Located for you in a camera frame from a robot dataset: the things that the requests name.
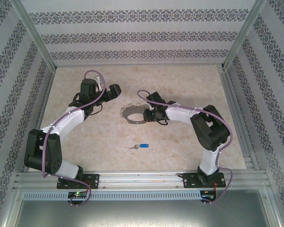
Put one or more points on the grey sheet metal panel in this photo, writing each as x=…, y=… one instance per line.
x=142, y=212

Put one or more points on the metal keyring plate with rings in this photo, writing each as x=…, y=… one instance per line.
x=132, y=110

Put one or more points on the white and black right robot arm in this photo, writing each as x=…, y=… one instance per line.
x=210, y=160

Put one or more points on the aluminium frame post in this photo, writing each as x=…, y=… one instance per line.
x=33, y=33
x=245, y=33

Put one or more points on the thin aluminium wall strip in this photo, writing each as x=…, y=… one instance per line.
x=139, y=66

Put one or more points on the aluminium mounting rail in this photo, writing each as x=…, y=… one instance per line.
x=142, y=178

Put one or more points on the key with blue tag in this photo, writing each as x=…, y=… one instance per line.
x=144, y=145

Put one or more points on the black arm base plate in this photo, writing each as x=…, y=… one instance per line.
x=189, y=180
x=92, y=180

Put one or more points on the small green circuit board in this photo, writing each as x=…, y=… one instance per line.
x=208, y=195
x=77, y=194

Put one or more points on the aluminium side rail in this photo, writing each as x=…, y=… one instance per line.
x=39, y=118
x=239, y=118

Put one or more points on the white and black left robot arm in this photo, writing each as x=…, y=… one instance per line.
x=61, y=123

